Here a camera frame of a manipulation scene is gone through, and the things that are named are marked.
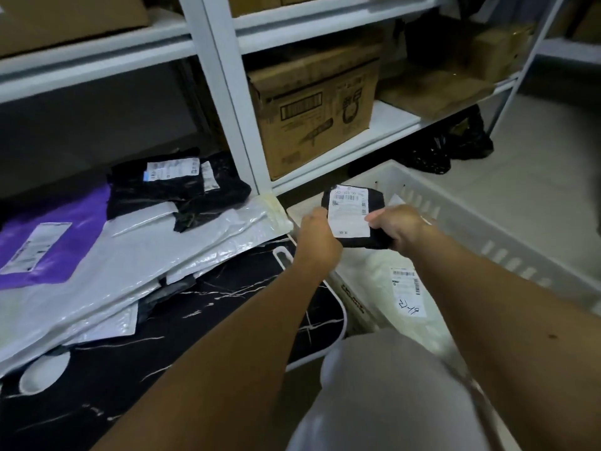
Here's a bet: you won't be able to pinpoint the person's left hand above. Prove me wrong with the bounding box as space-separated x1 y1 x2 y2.
290 207 344 274

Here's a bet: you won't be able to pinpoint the person's right hand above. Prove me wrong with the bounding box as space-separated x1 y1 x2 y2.
365 204 434 254

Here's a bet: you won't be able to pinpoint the small black parcel with label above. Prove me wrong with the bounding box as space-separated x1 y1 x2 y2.
321 184 394 251

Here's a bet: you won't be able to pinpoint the cream mailer with handwritten label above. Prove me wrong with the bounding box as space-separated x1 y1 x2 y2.
359 251 470 367

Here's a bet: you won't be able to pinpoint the white plastic basket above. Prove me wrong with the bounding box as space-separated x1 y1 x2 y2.
286 160 601 451

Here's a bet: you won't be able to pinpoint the white metal shelf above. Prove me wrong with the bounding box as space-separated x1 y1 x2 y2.
0 0 601 199

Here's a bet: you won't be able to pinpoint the pile of white mailers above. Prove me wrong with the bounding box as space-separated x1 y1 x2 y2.
0 194 294 379

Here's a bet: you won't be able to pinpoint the purple mailer bag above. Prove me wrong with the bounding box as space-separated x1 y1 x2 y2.
0 180 112 291

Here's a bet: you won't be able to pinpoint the person's left forearm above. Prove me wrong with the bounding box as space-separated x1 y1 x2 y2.
91 262 332 451

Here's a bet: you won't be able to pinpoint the person's right forearm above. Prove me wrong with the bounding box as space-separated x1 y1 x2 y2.
406 229 601 451

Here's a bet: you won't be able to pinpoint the person's white shorts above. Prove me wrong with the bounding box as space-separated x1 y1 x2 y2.
286 328 493 451

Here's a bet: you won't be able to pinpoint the black plastic bag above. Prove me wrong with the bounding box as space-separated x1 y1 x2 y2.
403 105 495 175

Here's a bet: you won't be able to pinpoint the cardboard box with black print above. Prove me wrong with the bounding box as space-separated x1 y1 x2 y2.
247 39 382 182

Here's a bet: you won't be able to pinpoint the dark cardboard box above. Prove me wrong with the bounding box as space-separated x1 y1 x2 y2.
378 65 497 122

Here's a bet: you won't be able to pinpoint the small brown cardboard box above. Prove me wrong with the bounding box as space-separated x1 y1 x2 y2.
468 24 535 84

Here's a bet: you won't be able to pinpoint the black marble lap table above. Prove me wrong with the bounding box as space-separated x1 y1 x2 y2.
0 234 348 451

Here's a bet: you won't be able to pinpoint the large cardboard box white label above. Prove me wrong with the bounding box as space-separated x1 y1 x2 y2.
0 0 150 60

